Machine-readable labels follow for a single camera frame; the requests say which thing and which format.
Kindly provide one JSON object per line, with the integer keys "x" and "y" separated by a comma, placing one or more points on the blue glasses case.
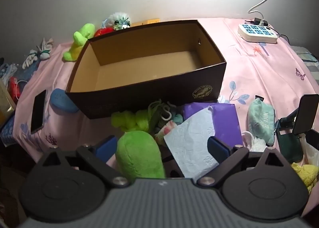
{"x": 62, "y": 101}

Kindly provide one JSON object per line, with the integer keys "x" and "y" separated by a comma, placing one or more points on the black phone on stand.
{"x": 306, "y": 113}

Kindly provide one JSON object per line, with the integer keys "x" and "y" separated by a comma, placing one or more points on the teal sock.
{"x": 178, "y": 119}

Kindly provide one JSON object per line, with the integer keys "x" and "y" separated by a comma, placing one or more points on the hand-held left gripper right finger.
{"x": 218, "y": 150}

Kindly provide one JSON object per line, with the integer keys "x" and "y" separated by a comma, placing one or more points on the purple packet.
{"x": 224, "y": 116}

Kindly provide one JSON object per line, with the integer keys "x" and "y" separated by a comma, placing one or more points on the blue patterned box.
{"x": 8, "y": 130}

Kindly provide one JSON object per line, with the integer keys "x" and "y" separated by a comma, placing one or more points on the yellow box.
{"x": 147, "y": 22}

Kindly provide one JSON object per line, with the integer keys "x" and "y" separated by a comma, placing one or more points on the yellow knotted towel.
{"x": 305, "y": 175}

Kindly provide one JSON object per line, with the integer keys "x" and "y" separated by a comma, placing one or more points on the lime green mesh bath sponge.
{"x": 129, "y": 120}

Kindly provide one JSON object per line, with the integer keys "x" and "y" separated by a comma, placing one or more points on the pink printed bedsheet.
{"x": 261, "y": 68}

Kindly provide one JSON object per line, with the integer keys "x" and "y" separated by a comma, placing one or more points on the brown cardboard box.
{"x": 149, "y": 91}

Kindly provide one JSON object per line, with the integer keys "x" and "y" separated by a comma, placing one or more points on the panda plush toy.
{"x": 117, "y": 22}

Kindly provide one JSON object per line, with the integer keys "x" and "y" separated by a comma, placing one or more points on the light blue paper napkin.
{"x": 189, "y": 140}

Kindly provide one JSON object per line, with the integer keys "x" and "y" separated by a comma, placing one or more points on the grey plaid cloth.
{"x": 307, "y": 61}

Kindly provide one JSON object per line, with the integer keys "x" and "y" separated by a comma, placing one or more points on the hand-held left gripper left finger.
{"x": 107, "y": 148}

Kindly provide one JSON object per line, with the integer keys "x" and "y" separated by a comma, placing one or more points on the pink floral sock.
{"x": 167, "y": 129}

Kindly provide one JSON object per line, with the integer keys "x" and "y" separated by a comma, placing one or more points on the white power strip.
{"x": 258, "y": 33}

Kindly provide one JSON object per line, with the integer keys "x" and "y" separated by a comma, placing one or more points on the green yellow plush toy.
{"x": 79, "y": 40}

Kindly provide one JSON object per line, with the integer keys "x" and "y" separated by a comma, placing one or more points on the blue white packet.
{"x": 7, "y": 71}

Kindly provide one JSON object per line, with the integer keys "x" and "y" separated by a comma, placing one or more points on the red packet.
{"x": 13, "y": 87}

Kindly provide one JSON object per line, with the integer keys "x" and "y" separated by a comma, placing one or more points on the black smartphone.
{"x": 38, "y": 112}

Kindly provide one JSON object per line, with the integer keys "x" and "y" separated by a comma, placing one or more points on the black charger plug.
{"x": 258, "y": 21}

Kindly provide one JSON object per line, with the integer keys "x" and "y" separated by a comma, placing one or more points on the mint green pouch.
{"x": 261, "y": 120}

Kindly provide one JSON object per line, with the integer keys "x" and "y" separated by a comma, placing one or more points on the gold paper bag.
{"x": 5, "y": 101}

